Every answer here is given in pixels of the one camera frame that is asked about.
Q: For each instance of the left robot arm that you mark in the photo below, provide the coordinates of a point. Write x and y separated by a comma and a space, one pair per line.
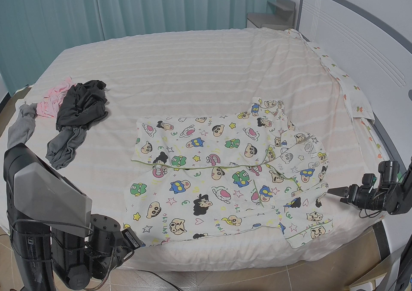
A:
41, 186

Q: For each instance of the white printed pyjama top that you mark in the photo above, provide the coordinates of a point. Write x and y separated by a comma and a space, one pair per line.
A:
209, 186

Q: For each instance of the black garment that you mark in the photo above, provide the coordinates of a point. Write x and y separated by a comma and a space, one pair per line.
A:
82, 106

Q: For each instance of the grey bedside table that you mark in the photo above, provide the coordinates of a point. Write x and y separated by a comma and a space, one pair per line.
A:
270, 18

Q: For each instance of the bed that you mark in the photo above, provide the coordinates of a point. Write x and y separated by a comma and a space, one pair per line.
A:
193, 74

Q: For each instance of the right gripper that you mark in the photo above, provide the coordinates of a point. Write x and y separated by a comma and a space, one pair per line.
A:
359, 196

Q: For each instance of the pink garment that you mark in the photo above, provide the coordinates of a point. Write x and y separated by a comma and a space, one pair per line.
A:
51, 103

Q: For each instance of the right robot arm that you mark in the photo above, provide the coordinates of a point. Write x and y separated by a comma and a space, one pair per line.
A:
399, 199

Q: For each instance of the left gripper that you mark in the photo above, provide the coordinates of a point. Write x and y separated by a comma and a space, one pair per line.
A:
130, 241

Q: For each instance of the dark grey garment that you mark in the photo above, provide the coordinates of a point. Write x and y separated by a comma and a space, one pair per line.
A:
66, 148

